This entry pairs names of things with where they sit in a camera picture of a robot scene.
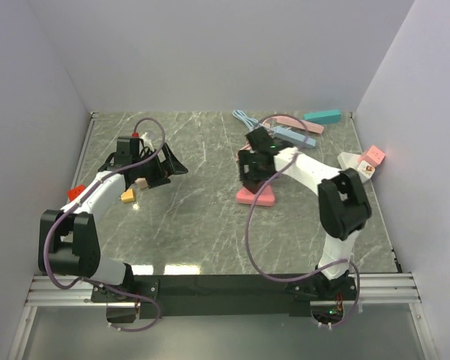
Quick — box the white triangular power strip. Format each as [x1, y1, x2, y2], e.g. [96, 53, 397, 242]
[337, 152, 360, 172]

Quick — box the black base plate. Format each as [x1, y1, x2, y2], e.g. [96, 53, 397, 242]
[89, 273, 361, 327]

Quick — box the light blue power strip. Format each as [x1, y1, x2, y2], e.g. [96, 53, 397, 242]
[232, 109, 318, 150]

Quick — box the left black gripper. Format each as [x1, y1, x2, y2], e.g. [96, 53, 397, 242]
[133, 143, 188, 189]

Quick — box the red cube socket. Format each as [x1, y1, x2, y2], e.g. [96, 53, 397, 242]
[67, 184, 86, 203]

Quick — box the peach cartoon charger plug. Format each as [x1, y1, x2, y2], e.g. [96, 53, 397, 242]
[134, 178, 149, 189]

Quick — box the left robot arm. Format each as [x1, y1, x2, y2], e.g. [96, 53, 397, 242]
[38, 136, 188, 302]

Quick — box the pink cube socket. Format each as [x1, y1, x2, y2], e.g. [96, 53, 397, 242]
[358, 145, 386, 167]

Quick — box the black cube plug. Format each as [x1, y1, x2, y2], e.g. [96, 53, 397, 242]
[242, 180, 263, 194]

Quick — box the yellow charger plug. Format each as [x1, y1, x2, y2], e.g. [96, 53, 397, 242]
[120, 188, 136, 203]

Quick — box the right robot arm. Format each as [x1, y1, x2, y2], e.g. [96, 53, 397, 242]
[238, 127, 372, 299]

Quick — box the teal power strip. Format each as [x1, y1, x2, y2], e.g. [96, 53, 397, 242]
[303, 109, 341, 125]

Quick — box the white cartoon charger plug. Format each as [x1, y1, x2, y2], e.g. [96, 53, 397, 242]
[356, 160, 375, 183]

